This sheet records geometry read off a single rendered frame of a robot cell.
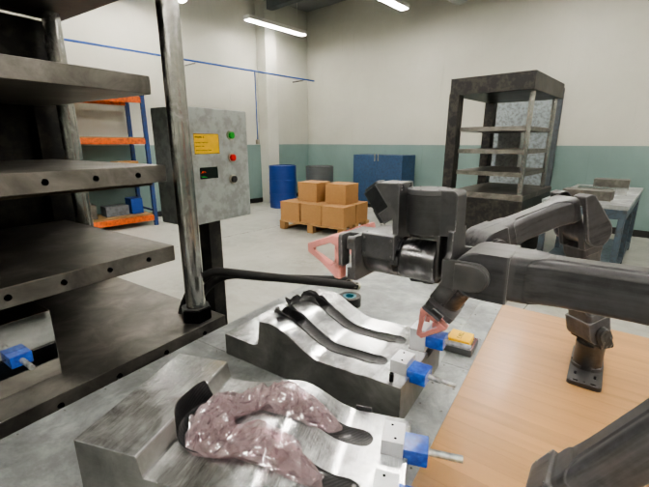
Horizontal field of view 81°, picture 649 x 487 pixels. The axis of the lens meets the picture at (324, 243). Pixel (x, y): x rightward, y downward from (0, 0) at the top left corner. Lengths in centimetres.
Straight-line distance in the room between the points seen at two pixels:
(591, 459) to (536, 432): 37
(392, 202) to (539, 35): 712
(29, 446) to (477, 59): 763
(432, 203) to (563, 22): 709
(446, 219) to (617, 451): 31
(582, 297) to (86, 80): 114
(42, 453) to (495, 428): 87
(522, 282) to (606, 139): 674
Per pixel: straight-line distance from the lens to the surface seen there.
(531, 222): 89
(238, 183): 153
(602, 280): 48
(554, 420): 99
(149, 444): 71
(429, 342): 92
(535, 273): 48
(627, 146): 717
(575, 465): 59
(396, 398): 82
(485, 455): 85
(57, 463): 92
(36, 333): 116
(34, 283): 114
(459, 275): 48
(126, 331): 136
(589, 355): 117
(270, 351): 97
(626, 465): 57
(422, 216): 50
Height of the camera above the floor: 136
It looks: 15 degrees down
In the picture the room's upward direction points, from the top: straight up
